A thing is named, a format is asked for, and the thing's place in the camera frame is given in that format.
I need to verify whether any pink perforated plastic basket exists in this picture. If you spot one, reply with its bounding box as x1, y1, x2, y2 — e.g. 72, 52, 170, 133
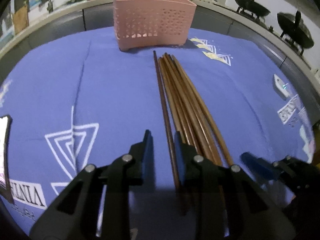
113, 0, 196, 51

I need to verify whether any small white electronic device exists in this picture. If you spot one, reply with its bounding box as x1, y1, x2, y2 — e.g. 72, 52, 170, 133
273, 74, 290, 100

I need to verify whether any wooden cutting board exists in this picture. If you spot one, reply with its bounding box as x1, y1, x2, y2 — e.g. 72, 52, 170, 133
12, 4, 29, 35

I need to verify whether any blue printed tablecloth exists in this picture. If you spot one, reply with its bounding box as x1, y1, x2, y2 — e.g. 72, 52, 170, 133
1, 27, 315, 239

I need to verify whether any dark brown wooden chopstick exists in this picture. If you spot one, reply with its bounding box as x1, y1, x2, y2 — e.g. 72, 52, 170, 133
153, 50, 179, 190

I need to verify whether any black wok with ladle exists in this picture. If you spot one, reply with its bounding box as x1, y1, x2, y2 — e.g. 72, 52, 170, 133
235, 0, 270, 20

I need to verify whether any black wok on stove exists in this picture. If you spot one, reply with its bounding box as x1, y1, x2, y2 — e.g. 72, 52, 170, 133
277, 10, 315, 56

